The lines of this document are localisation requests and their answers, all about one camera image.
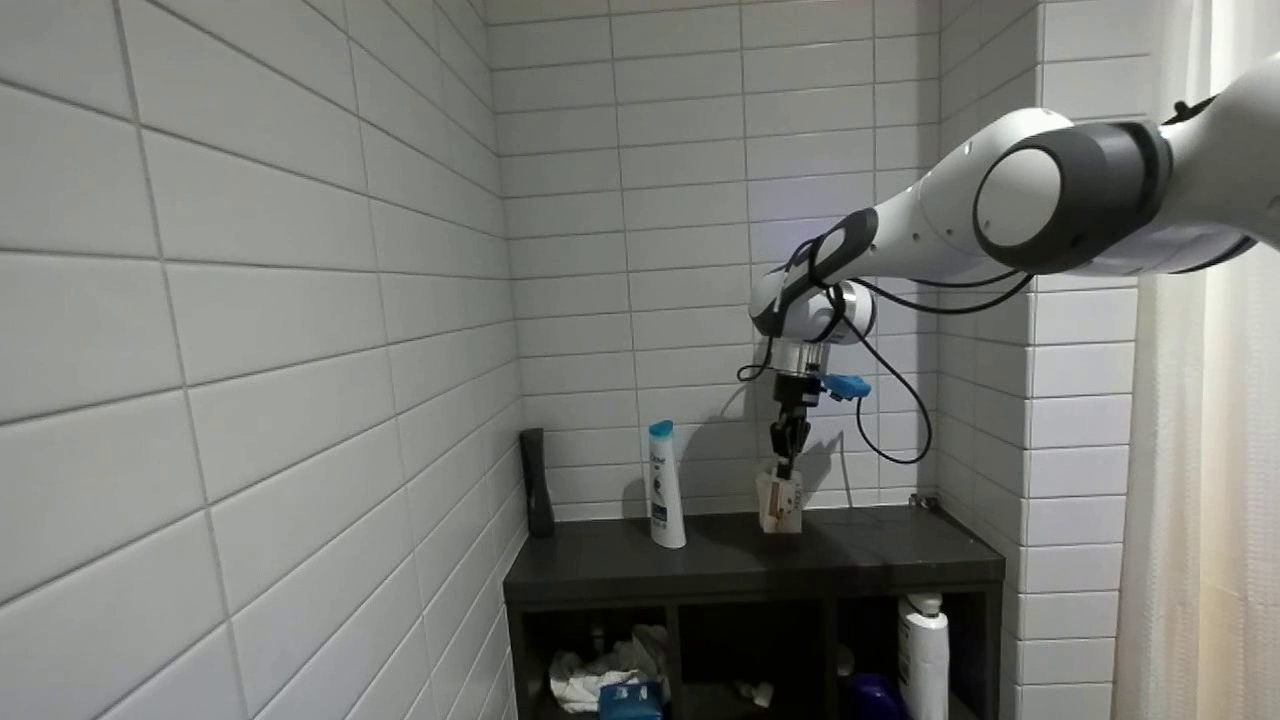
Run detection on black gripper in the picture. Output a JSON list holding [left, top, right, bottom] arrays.
[[763, 336, 834, 486]]

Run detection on black cubby shelf unit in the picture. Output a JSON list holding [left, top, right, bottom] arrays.
[[498, 500, 1009, 720]]

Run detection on white shampoo bottle blue cap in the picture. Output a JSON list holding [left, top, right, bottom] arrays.
[[643, 417, 691, 552]]

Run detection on small white crumpled scrap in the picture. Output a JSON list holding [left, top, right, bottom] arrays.
[[727, 673, 778, 709]]

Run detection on white lotion bottle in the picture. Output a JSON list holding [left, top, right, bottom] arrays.
[[895, 589, 956, 720]]

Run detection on tall black bottle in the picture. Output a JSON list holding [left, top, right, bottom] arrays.
[[516, 424, 559, 541]]

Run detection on dark blue container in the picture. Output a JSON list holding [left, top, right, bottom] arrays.
[[846, 667, 911, 720]]

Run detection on crumpled white tissue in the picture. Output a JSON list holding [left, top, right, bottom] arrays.
[[542, 626, 672, 717]]

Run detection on white shower curtain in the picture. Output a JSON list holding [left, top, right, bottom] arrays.
[[1106, 0, 1280, 720]]

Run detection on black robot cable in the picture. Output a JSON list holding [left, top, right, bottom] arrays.
[[733, 233, 1041, 470]]

